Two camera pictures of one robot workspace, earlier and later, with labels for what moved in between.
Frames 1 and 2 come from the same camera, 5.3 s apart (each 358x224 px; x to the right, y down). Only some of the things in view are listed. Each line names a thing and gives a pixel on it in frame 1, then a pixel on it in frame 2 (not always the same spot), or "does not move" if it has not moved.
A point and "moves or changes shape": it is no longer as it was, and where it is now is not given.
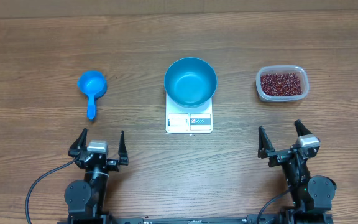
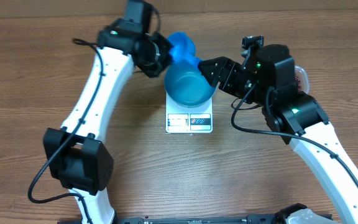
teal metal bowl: (190, 83) does not move
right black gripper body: (278, 157) → (236, 83)
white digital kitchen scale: (179, 119) does not move
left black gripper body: (112, 165) → (157, 55)
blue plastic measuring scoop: (94, 84) moves or changes shape
